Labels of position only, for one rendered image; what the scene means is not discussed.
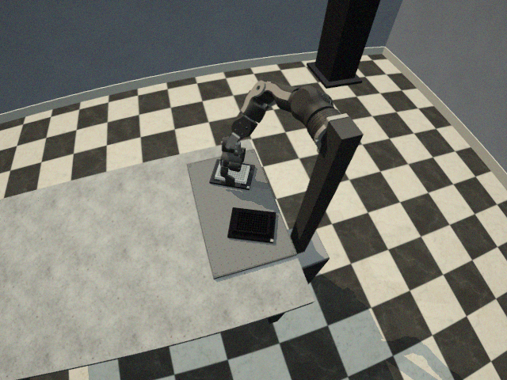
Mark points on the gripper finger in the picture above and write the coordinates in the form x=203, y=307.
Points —
x=228, y=179

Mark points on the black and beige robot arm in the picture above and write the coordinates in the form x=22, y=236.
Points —
x=308, y=104

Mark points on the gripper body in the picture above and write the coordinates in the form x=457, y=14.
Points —
x=234, y=161

